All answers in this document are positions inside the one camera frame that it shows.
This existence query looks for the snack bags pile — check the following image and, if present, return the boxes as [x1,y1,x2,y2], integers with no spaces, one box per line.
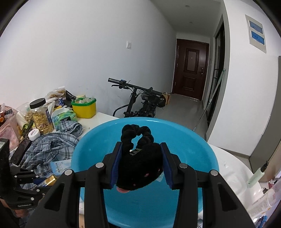
[45,86,76,102]

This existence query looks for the grey wall panel blue labels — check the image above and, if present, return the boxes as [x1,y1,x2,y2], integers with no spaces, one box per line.
[245,15,267,53]

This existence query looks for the pink bag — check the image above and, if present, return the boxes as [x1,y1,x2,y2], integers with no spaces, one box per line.
[1,106,21,151]

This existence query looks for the green tissue pack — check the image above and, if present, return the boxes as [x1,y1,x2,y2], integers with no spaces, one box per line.
[51,108,77,131]

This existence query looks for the dark brown door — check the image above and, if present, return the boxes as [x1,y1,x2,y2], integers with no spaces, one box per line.
[172,39,209,101]

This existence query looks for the leaning mop pole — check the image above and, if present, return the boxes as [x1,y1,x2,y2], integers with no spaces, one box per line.
[192,69,226,132]

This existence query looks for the plaid blue shirt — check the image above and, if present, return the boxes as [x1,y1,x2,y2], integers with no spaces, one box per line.
[18,121,83,178]

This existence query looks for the clear jar black lid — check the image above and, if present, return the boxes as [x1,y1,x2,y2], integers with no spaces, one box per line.
[30,98,54,135]

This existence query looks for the blue Maison packet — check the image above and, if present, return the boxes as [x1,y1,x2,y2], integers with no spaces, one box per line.
[50,159,71,177]

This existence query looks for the small white jar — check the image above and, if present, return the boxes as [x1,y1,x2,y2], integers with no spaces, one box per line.
[28,128,41,141]

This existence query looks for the yellow tub green rim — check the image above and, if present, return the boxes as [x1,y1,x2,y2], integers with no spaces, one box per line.
[71,97,96,119]

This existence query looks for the black bicycle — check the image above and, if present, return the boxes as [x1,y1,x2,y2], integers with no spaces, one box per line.
[108,78,167,118]

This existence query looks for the black plush cat pouch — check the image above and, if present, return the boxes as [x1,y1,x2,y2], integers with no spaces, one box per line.
[116,125,163,193]

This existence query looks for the white lotion bottle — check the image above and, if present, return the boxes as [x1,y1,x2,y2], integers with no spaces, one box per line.
[247,189,276,220]

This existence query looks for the grey refrigerator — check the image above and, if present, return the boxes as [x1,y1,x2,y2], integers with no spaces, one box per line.
[249,56,280,172]

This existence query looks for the white wall switch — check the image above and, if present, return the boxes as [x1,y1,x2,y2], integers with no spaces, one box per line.
[126,41,131,49]

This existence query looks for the blue plastic basin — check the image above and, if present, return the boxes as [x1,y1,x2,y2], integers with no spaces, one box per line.
[71,117,219,227]

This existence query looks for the green pump bottle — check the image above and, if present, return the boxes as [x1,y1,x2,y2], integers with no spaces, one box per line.
[247,161,269,188]

